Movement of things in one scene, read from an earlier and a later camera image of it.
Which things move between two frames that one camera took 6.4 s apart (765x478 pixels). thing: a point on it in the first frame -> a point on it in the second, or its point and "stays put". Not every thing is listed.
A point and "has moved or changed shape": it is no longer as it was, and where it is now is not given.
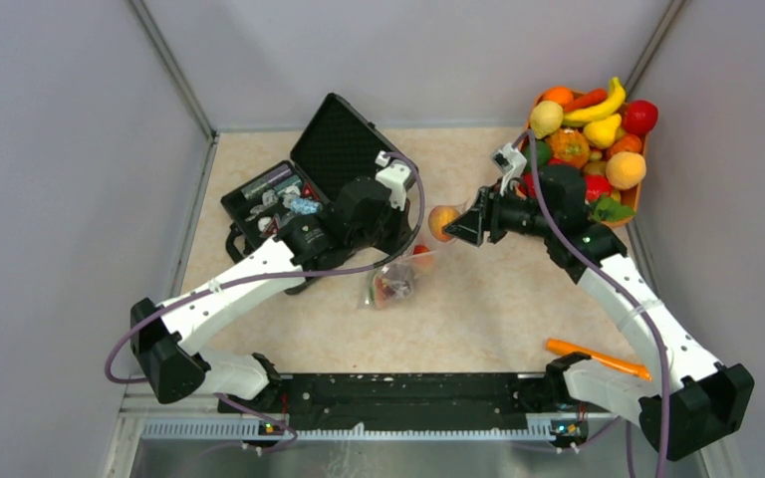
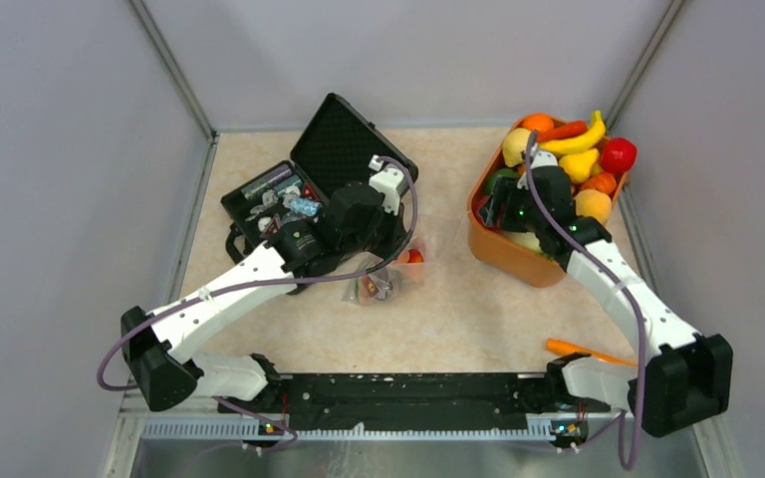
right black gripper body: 509,214 stays put
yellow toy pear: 602,132 -> 580,164
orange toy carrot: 569,348 stays put
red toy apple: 639,117 -> 618,154
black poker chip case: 340,195 stays put
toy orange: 560,95 -> 538,121
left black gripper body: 385,234 stays put
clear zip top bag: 397,281 has moved or changed shape
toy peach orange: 625,170 -> 593,203
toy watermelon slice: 380,293 -> 361,294
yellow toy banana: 586,116 -> 581,141
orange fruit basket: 595,134 -> 509,263
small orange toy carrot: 588,100 -> 566,130
